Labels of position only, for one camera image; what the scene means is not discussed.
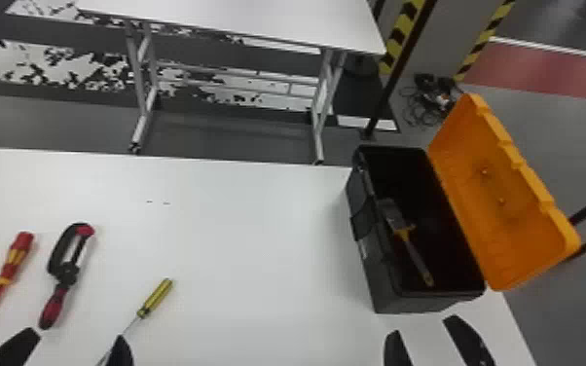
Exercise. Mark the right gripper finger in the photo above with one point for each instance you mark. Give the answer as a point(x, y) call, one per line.
point(396, 352)
point(469, 342)

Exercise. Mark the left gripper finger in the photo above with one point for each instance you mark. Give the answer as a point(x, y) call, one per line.
point(120, 353)
point(14, 348)

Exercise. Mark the red screwdriver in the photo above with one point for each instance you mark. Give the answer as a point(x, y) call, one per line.
point(12, 260)

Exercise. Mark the black and red clamp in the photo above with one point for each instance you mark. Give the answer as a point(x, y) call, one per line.
point(63, 271)

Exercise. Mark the black tool box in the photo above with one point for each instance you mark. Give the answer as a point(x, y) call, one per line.
point(497, 204)

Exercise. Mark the white side table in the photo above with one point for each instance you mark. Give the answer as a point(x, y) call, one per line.
point(252, 20)

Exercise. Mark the yellow black striped post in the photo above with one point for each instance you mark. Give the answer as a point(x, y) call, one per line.
point(400, 30)

